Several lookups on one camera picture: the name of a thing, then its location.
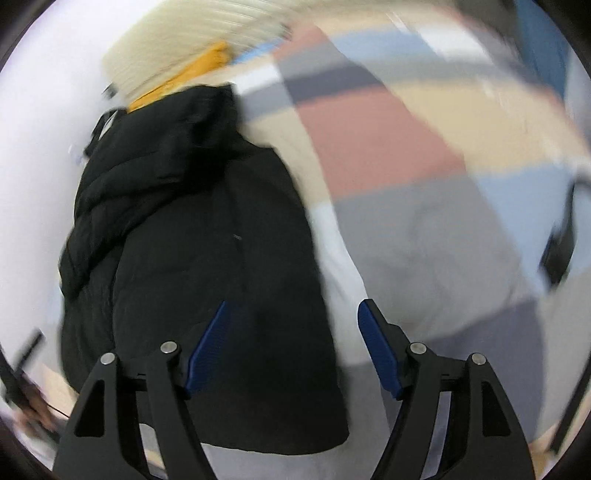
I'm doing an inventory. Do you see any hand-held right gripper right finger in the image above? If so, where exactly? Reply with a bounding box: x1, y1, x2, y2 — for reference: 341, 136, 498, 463
358, 298, 537, 480

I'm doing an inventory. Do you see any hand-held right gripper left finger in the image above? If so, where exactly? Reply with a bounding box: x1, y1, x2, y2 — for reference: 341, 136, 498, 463
53, 300, 229, 480

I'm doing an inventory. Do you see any black puffer jacket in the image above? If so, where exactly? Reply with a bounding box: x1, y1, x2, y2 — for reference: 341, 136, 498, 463
58, 83, 351, 455

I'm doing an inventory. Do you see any checkered bed blanket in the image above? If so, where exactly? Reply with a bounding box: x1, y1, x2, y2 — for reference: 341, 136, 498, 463
134, 9, 591, 480

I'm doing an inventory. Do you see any dark object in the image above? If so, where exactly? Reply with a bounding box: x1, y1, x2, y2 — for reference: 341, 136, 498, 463
539, 178, 580, 291

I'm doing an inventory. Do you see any yellow crown pillow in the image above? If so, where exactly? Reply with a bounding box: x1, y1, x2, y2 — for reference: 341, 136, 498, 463
126, 41, 232, 114

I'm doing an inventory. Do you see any cream quilted headboard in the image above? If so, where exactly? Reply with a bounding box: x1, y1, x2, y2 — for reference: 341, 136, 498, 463
102, 0, 301, 107

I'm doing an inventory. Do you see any blue hanging cloth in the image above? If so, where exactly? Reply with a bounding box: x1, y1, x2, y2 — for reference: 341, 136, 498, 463
515, 0, 570, 100

